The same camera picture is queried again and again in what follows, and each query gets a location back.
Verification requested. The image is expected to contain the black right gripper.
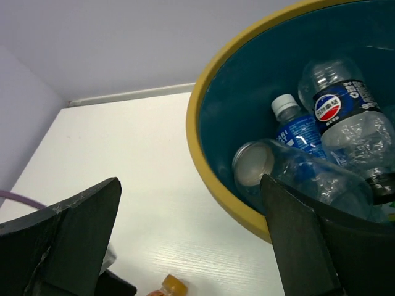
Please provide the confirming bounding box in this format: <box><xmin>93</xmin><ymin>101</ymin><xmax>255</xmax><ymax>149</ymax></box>
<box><xmin>1</xmin><ymin>178</ymin><xmax>137</xmax><ymax>296</ymax></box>

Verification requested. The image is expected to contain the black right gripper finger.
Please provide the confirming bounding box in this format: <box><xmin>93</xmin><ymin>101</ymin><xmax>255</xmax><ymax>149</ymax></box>
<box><xmin>260</xmin><ymin>175</ymin><xmax>394</xmax><ymax>295</ymax></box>

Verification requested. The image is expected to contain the blue label white cap bottle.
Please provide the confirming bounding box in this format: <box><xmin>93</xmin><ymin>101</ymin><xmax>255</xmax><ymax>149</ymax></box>
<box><xmin>271</xmin><ymin>94</ymin><xmax>338</xmax><ymax>165</ymax></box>

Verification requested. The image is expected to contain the teal bin yellow rim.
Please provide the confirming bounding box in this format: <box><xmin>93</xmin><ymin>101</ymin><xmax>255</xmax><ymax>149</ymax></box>
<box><xmin>186</xmin><ymin>1</ymin><xmax>394</xmax><ymax>241</ymax></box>

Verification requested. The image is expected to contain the dark blue Pepsi label bottle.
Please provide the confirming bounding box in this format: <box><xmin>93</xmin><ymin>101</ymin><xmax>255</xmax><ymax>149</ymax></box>
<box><xmin>298</xmin><ymin>58</ymin><xmax>394</xmax><ymax>205</ymax></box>

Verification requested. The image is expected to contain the orange juice bottle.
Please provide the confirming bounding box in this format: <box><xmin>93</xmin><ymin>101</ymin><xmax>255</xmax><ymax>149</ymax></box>
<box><xmin>148</xmin><ymin>274</ymin><xmax>188</xmax><ymax>296</ymax></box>

